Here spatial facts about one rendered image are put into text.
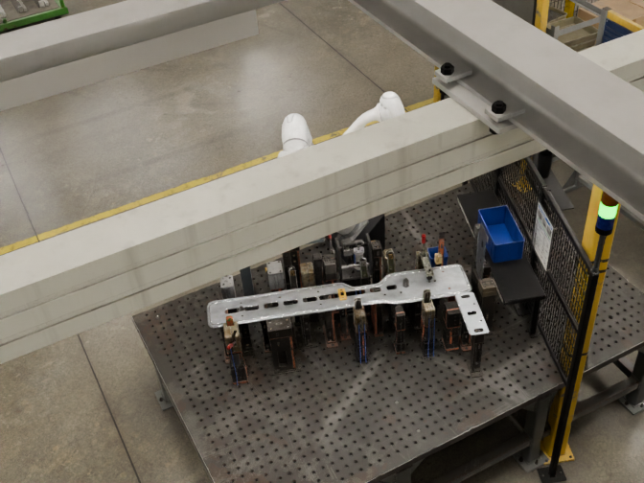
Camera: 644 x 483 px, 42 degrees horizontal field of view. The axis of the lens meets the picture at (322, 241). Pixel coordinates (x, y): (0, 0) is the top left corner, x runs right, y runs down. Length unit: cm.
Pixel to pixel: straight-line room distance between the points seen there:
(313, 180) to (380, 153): 11
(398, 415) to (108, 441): 188
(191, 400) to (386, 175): 330
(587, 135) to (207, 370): 352
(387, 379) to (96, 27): 296
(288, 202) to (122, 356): 456
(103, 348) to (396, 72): 401
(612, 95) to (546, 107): 13
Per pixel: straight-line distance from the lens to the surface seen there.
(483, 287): 435
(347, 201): 122
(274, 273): 437
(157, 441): 519
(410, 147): 123
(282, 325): 422
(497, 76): 135
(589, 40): 657
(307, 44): 876
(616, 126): 112
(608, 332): 474
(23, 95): 182
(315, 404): 430
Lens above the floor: 409
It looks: 41 degrees down
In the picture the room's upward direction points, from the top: 5 degrees counter-clockwise
